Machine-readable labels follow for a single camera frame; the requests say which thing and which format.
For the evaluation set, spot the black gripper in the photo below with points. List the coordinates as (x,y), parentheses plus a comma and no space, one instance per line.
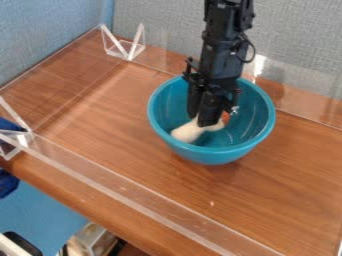
(213,78)

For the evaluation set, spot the white brown toy mushroom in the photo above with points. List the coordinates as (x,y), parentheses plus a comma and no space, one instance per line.
(189,132)

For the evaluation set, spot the blue plastic bowl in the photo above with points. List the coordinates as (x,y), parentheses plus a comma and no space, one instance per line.
(223,142)

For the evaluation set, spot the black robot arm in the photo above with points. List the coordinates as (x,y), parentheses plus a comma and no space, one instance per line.
(227,18)

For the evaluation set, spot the clear acrylic back barrier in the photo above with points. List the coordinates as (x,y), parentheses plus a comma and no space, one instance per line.
(301,91)

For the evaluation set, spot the clear acrylic barrier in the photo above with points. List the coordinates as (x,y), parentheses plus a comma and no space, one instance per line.
(301,91)
(193,225)

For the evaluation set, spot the clear acrylic front barrier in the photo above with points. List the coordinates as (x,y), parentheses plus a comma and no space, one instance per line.
(193,225)

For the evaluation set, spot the white box under table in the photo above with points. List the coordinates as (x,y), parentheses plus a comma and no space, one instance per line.
(92,241)

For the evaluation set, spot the black white device corner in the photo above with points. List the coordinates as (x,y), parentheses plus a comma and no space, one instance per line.
(14,245)

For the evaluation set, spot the clear acrylic corner bracket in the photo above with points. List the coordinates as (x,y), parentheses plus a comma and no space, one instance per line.
(122,48)

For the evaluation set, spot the clear acrylic left bracket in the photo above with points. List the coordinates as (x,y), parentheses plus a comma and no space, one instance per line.
(15,132)

